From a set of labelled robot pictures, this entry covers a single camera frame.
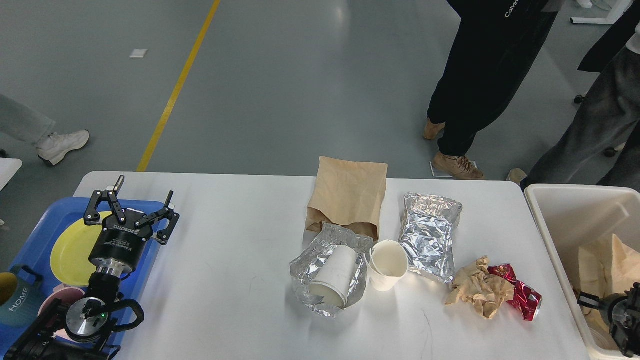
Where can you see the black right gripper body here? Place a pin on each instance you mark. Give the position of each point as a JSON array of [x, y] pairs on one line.
[[612, 308]]

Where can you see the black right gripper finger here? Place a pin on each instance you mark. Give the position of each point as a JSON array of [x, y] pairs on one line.
[[589, 301]]

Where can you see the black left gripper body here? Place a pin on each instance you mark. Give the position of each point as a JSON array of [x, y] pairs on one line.
[[121, 246]]

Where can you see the brown paper bag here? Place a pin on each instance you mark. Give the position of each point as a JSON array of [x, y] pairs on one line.
[[349, 194], [607, 266]]

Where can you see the yellow plastic plate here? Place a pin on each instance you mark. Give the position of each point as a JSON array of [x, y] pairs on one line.
[[78, 241]]

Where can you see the pink mug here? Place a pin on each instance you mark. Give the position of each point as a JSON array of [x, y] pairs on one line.
[[69, 295]]

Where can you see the teal green mug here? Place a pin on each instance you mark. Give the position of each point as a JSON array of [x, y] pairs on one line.
[[20, 301]]

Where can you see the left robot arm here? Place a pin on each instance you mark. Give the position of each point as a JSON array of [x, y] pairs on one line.
[[82, 330]]

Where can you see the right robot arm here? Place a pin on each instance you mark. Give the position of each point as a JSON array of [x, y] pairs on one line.
[[627, 335]]

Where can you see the pale green plate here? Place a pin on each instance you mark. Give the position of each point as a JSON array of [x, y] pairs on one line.
[[58, 265]]

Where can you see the red wrapper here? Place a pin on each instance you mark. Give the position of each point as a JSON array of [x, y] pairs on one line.
[[525, 298]]

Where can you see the cream plastic bin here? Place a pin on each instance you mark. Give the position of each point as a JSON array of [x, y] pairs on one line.
[[571, 216]]

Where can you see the white side table corner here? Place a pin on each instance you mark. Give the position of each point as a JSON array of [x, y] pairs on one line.
[[8, 169]]

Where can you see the crumpled brown paper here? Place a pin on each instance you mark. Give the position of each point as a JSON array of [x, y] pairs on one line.
[[474, 284]]

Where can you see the person with white sneaker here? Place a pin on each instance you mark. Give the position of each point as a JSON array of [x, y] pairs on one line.
[[27, 125]]

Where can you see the person in grey trousers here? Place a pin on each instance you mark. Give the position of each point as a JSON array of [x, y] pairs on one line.
[[610, 110]]

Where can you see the silver foil bag right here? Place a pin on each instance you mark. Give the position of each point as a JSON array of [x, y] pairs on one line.
[[427, 235]]

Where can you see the white paper cup lying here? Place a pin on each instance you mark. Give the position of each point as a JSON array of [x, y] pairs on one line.
[[332, 282]]

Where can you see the white paper cup upright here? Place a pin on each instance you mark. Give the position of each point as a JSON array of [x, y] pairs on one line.
[[387, 262]]

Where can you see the person in black clothes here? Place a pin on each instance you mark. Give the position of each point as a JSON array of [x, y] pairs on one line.
[[495, 46]]

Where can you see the white furniture base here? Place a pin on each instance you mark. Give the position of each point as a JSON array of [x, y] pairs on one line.
[[607, 11]]

